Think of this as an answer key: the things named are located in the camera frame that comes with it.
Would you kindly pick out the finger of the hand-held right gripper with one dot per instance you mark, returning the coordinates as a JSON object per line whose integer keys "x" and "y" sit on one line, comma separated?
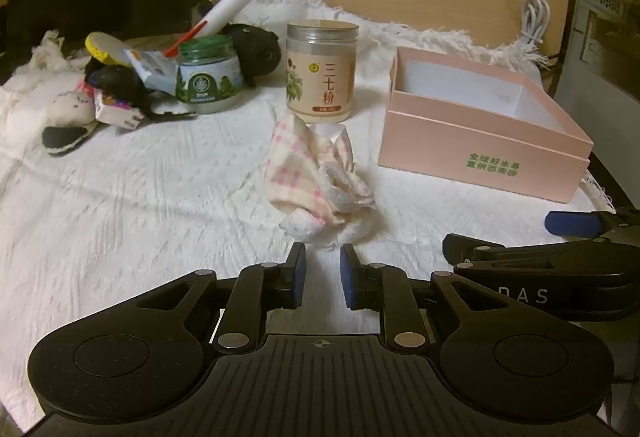
{"x": 470, "y": 247}
{"x": 570, "y": 222}

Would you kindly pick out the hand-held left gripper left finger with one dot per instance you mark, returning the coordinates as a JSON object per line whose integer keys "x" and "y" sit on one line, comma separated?
{"x": 298, "y": 276}

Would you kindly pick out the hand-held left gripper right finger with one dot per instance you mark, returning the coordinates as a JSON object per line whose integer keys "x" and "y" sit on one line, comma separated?
{"x": 348, "y": 281}

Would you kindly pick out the pink cardboard box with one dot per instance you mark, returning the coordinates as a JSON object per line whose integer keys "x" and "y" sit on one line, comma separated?
{"x": 450, "y": 142}

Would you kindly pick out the pink plaid cloth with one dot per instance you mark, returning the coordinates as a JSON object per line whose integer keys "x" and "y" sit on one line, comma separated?
{"x": 300, "y": 167}

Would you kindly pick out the white fringed blanket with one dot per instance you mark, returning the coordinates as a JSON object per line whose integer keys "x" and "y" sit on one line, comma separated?
{"x": 150, "y": 197}

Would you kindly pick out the tall clear jar beige label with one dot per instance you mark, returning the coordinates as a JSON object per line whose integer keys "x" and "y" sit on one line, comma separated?
{"x": 320, "y": 82}

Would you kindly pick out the green lid glass jar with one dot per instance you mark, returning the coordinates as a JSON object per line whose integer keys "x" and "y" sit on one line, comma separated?
{"x": 207, "y": 82}

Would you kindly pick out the large black plush toy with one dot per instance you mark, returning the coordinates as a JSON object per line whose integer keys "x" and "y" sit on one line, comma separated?
{"x": 255, "y": 48}

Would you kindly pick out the small colourful box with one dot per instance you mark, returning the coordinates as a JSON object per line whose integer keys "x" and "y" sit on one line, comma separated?
{"x": 117, "y": 111}

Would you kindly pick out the small black plush toy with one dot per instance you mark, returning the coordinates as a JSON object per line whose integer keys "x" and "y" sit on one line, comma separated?
{"x": 116, "y": 82}

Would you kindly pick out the white plush doll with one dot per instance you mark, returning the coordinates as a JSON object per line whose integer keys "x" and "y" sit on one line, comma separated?
{"x": 70, "y": 109}

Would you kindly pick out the yellow rimmed round disc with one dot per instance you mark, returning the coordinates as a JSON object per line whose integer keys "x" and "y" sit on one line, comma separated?
{"x": 102, "y": 46}

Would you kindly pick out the white fluffy cloth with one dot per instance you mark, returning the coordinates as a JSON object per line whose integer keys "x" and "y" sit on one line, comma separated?
{"x": 50, "y": 53}

